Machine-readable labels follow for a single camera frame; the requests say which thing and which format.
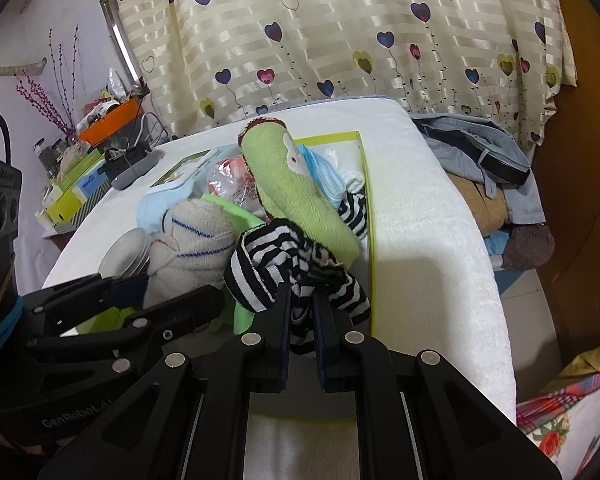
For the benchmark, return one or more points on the striped tray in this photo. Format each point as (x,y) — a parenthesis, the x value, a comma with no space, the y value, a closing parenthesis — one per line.
(80,215)

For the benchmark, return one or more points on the purple flower branches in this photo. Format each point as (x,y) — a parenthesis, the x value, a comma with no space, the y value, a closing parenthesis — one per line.
(45,100)

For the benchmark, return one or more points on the black grey headset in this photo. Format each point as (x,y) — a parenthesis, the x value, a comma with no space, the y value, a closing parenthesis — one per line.
(130,175)

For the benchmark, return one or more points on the clutter pile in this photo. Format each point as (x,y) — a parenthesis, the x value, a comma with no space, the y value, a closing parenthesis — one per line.
(105,102)

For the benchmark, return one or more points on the beige sock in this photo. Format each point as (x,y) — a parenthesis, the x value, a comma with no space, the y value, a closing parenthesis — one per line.
(195,245)

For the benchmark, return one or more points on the orange tray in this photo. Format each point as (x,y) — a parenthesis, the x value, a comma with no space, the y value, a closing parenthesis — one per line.
(110,125)

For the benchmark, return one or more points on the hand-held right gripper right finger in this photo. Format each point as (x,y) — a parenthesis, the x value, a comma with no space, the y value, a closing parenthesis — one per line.
(322,360)

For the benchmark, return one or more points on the green flat carton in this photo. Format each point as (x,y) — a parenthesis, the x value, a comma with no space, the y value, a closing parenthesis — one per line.
(80,165)

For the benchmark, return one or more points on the green cream jar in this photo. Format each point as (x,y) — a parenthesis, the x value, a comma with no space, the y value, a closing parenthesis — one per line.
(100,322)

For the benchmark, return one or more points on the window frame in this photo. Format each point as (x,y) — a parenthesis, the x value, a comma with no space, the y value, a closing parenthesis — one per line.
(117,35)

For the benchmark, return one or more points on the lime cardboard box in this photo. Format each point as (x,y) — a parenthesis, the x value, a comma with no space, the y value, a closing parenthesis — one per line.
(305,407)

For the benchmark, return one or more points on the grey blue jeans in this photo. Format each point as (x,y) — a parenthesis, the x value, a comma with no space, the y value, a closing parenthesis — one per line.
(460,150)

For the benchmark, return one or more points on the black white striped sock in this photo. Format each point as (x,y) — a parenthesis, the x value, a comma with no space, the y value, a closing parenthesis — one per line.
(355,220)
(260,270)

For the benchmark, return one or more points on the lime storage box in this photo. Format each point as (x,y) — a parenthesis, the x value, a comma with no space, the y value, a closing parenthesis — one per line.
(65,207)

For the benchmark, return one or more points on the green sock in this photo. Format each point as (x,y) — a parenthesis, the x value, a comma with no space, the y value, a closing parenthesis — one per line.
(300,200)

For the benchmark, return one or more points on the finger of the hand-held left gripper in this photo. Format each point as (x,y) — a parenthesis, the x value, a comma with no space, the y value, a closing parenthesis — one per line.
(130,290)
(190,310)

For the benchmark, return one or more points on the green cloth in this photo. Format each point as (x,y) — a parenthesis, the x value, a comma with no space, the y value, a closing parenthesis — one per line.
(240,217)

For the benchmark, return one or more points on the blue white carton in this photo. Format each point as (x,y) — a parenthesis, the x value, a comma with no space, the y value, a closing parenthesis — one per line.
(90,185)

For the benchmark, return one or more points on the glass jar black lid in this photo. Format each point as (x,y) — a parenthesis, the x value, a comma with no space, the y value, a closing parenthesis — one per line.
(41,152)

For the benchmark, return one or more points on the wooden wardrobe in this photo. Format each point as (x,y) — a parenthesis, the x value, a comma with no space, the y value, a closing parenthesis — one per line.
(590,160)

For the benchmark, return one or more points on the blue wet wipes pack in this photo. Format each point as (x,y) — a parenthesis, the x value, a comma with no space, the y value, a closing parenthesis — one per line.
(160,210)

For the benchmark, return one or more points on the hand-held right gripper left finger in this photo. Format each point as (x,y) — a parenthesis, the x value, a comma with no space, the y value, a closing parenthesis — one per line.
(277,355)

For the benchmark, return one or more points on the cream heart print curtain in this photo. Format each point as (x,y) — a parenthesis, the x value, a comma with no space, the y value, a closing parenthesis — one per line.
(330,35)

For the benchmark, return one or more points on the brown knit cloth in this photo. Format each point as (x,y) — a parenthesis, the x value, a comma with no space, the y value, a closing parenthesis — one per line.
(527,247)

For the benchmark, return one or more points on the brown garment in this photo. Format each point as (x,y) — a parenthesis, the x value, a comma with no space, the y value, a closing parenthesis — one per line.
(480,205)

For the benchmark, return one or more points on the stack of blue face masks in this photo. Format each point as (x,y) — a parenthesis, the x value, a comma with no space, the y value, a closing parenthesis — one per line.
(325,175)

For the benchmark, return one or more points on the clear plastic bag orange item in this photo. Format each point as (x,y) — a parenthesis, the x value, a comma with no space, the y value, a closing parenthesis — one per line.
(225,175)

